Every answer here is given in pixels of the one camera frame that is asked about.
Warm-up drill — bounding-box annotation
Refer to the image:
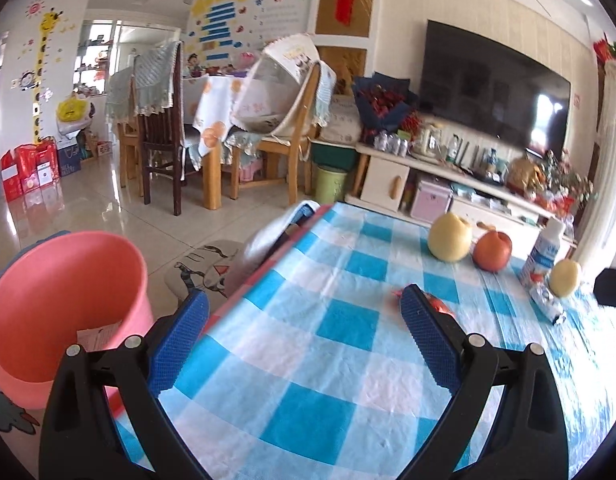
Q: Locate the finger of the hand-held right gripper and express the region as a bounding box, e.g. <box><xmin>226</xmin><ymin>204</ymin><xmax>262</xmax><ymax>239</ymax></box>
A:
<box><xmin>593</xmin><ymin>268</ymin><xmax>616</xmax><ymax>309</ymax></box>

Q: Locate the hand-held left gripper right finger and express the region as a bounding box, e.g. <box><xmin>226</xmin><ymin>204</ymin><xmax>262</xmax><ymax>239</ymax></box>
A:
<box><xmin>400</xmin><ymin>283</ymin><xmax>571</xmax><ymax>480</ymax></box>

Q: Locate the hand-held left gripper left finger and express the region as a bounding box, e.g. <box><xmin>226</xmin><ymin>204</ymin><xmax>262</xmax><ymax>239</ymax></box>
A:
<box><xmin>40</xmin><ymin>289</ymin><xmax>211</xmax><ymax>480</ymax></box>

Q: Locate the red packet gold print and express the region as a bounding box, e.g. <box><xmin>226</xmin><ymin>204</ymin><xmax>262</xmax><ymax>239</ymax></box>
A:
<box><xmin>391</xmin><ymin>289</ymin><xmax>457</xmax><ymax>319</ymax></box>

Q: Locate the pink plastic bucket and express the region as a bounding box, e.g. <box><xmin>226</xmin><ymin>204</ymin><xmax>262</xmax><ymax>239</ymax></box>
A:
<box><xmin>0</xmin><ymin>230</ymin><xmax>154</xmax><ymax>411</ymax></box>

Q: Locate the small yellow pear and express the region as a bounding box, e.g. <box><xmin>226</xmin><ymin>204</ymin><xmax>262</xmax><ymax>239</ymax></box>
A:
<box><xmin>548</xmin><ymin>258</ymin><xmax>583</xmax><ymax>299</ymax></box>

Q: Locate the crumpled blue white packet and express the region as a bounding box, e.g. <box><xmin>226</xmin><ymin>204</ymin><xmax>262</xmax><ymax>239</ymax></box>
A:
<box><xmin>530</xmin><ymin>282</ymin><xmax>568</xmax><ymax>326</ymax></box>

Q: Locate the white paper wrapper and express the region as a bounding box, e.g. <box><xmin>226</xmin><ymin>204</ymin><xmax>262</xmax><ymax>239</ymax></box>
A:
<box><xmin>77</xmin><ymin>322</ymin><xmax>124</xmax><ymax>354</ymax></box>

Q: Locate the white yogurt drink bottle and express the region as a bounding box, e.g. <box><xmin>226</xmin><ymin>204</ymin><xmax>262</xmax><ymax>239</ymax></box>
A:
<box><xmin>518</xmin><ymin>217</ymin><xmax>567</xmax><ymax>289</ymax></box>

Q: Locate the cartoon floor mat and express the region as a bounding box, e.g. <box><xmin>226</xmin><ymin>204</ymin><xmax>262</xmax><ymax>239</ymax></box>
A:
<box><xmin>165</xmin><ymin>239</ymin><xmax>244</xmax><ymax>306</ymax></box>

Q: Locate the blue checkered tablecloth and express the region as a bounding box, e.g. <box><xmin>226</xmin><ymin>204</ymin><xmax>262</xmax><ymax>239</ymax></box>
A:
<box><xmin>112</xmin><ymin>202</ymin><xmax>616</xmax><ymax>480</ymax></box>

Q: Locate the large yellow pear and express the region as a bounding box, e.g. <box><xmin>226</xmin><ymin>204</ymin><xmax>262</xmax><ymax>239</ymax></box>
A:
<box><xmin>427</xmin><ymin>212</ymin><xmax>473</xmax><ymax>263</ymax></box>

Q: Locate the red apple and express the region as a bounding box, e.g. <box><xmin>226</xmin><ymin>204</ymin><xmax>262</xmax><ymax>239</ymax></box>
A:
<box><xmin>472</xmin><ymin>229</ymin><xmax>513</xmax><ymax>272</ymax></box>

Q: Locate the dried flower arrangement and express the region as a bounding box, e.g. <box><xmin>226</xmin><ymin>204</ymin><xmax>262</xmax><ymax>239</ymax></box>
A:
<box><xmin>542</xmin><ymin>149</ymin><xmax>594</xmax><ymax>211</ymax></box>

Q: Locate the white curtain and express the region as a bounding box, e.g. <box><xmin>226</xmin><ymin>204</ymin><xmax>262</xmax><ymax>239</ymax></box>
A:
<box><xmin>570</xmin><ymin>59</ymin><xmax>616</xmax><ymax>281</ymax></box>

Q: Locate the pink case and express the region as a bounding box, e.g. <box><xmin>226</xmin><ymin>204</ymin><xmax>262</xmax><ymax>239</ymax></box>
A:
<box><xmin>410</xmin><ymin>179</ymin><xmax>454</xmax><ymax>224</ymax></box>

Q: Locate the white cushion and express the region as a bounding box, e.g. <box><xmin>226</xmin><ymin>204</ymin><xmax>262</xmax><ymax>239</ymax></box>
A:
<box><xmin>227</xmin><ymin>199</ymin><xmax>321</xmax><ymax>291</ymax></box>

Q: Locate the golden ornament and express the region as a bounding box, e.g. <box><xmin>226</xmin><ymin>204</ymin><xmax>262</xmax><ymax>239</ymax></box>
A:
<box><xmin>507</xmin><ymin>157</ymin><xmax>547</xmax><ymax>194</ymax></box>

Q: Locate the cream television cabinet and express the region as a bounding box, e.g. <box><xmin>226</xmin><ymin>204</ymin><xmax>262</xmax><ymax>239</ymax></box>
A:
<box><xmin>355</xmin><ymin>140</ymin><xmax>577</xmax><ymax>261</ymax></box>

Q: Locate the wooden dining table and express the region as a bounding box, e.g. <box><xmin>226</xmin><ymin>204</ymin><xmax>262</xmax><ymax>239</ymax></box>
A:
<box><xmin>185</xmin><ymin>74</ymin><xmax>239</xmax><ymax>211</ymax></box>

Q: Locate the green waste bin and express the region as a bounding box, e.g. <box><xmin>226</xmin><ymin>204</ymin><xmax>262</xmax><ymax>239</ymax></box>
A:
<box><xmin>312</xmin><ymin>163</ymin><xmax>349</xmax><ymax>206</ymax></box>

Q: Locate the dark wooden chair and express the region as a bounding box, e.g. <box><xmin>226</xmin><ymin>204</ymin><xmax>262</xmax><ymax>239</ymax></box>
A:
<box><xmin>132</xmin><ymin>44</ymin><xmax>187</xmax><ymax>216</ymax></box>

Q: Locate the pink plastic stool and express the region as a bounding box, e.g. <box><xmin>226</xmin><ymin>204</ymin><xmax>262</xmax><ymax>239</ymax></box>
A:
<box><xmin>237</xmin><ymin>154</ymin><xmax>264</xmax><ymax>184</ymax></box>

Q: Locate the glass kettle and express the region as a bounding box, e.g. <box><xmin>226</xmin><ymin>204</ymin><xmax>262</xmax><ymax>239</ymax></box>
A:
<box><xmin>415</xmin><ymin>122</ymin><xmax>444</xmax><ymax>156</ymax></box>

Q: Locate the row of silver foil cups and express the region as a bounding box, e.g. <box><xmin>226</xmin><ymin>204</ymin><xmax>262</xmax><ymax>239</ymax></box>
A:
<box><xmin>375</xmin><ymin>129</ymin><xmax>411</xmax><ymax>156</ymax></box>

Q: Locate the light wooden chair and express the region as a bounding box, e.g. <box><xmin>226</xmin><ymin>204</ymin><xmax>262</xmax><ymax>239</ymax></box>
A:
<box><xmin>227</xmin><ymin>59</ymin><xmax>321</xmax><ymax>201</ymax></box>

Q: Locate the red gift box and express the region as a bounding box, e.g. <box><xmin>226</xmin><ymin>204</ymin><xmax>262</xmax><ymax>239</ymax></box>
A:
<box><xmin>0</xmin><ymin>149</ymin><xmax>26</xmax><ymax>204</ymax></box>
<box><xmin>17</xmin><ymin>140</ymin><xmax>61</xmax><ymax>194</ymax></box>

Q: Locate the red green curtain ornament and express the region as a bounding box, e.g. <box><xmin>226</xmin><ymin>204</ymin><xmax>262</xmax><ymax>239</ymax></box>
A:
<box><xmin>592</xmin><ymin>39</ymin><xmax>616</xmax><ymax>64</ymax></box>

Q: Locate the white orange print tablecloth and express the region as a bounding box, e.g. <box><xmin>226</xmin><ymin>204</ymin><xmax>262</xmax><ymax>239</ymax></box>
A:
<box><xmin>192</xmin><ymin>74</ymin><xmax>249</xmax><ymax>159</ymax></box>

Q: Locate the white printed sack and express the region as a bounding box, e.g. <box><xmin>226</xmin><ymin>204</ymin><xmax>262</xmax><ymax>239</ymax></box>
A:
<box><xmin>320</xmin><ymin>94</ymin><xmax>361</xmax><ymax>144</ymax></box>

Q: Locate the black television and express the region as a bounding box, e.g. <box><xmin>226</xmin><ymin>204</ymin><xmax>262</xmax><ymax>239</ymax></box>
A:
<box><xmin>418</xmin><ymin>19</ymin><xmax>572</xmax><ymax>159</ymax></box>

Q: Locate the dark blue flower bouquet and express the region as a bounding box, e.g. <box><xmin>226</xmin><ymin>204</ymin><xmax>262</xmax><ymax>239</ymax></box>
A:
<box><xmin>351</xmin><ymin>72</ymin><xmax>420</xmax><ymax>144</ymax></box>

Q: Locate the yellow plastic bag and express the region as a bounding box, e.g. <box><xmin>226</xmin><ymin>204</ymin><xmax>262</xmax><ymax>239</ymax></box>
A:
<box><xmin>56</xmin><ymin>92</ymin><xmax>89</xmax><ymax>124</ymax></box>

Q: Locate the teal lace chair cover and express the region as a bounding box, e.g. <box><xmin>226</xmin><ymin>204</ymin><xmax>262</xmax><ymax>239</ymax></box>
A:
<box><xmin>315</xmin><ymin>62</ymin><xmax>338</xmax><ymax>129</ymax></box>

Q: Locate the grey-green lace chair cover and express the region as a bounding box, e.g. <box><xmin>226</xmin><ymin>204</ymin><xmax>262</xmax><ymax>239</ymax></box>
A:
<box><xmin>132</xmin><ymin>39</ymin><xmax>184</xmax><ymax>111</ymax></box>

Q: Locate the giraffe height wall sticker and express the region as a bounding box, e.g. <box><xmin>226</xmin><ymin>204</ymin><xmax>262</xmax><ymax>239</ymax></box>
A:
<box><xmin>22</xmin><ymin>2</ymin><xmax>71</xmax><ymax>144</ymax></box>

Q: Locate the colourful wall sticker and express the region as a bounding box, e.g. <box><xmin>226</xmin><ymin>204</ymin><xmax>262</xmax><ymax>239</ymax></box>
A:
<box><xmin>187</xmin><ymin>0</ymin><xmax>309</xmax><ymax>61</ymax></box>

